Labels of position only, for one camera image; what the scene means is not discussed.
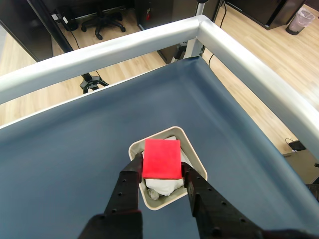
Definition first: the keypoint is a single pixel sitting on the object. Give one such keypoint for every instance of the black tripod base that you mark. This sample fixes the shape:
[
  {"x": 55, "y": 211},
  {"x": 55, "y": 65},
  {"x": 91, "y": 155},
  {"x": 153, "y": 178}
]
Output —
[{"x": 91, "y": 83}]

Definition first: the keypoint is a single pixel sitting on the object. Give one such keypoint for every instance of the black desk frame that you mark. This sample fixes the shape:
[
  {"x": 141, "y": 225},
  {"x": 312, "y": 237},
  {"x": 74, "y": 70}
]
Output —
[{"x": 37, "y": 30}]

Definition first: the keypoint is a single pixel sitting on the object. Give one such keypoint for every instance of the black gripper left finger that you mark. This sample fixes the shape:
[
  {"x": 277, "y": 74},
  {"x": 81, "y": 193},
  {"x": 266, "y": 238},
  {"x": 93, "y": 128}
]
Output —
[{"x": 124, "y": 189}]

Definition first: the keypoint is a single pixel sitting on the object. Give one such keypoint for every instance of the red cube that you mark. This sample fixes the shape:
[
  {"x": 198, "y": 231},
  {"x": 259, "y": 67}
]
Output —
[{"x": 162, "y": 159}]

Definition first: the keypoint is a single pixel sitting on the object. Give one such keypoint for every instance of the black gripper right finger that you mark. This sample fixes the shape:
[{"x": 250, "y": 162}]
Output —
[{"x": 214, "y": 211}]

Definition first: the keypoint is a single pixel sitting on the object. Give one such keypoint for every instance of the red fire extinguisher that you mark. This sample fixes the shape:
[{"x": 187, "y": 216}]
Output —
[{"x": 148, "y": 15}]

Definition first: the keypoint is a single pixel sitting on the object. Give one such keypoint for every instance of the silver table guard rail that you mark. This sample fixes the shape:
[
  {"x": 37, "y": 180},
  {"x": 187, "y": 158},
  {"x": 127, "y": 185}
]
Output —
[{"x": 124, "y": 47}]

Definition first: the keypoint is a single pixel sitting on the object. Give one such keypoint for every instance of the black office chair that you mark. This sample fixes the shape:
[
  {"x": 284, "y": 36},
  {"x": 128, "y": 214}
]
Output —
[{"x": 99, "y": 22}]

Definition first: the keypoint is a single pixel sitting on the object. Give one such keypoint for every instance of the trash can with liner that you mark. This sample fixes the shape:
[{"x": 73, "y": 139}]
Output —
[{"x": 299, "y": 21}]

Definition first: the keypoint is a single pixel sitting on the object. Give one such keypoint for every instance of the beige square box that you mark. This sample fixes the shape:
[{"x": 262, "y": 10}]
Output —
[{"x": 159, "y": 204}]

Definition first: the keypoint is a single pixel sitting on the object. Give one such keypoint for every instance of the dark cabinet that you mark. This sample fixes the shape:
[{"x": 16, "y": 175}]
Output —
[{"x": 274, "y": 12}]

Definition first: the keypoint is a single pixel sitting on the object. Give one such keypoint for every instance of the white crumpled tissue paper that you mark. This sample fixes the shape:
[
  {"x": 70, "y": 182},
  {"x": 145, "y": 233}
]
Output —
[{"x": 162, "y": 186}]

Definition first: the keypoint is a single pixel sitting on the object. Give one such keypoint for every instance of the black floor power box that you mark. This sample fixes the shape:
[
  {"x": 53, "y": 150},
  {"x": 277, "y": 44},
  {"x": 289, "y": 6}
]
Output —
[{"x": 297, "y": 145}]

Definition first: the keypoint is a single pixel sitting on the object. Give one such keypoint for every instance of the white metal post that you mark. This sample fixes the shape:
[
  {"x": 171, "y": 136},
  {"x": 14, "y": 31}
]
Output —
[{"x": 200, "y": 8}]

